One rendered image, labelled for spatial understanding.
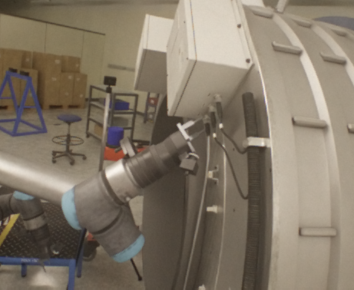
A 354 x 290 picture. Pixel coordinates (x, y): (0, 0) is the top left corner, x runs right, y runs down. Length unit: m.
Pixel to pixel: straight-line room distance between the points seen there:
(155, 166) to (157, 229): 0.88
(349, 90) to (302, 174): 0.23
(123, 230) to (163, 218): 0.81
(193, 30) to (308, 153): 0.32
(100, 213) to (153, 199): 0.86
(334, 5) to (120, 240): 5.98
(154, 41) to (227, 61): 0.63
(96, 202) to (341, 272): 0.46
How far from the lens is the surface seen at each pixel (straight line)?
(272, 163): 0.46
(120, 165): 0.62
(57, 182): 0.77
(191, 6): 0.67
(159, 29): 1.20
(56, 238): 1.79
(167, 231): 1.47
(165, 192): 1.50
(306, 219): 0.50
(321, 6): 6.36
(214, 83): 0.58
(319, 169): 0.53
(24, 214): 1.33
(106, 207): 0.63
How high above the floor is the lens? 1.63
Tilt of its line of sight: 14 degrees down
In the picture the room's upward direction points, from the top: 9 degrees clockwise
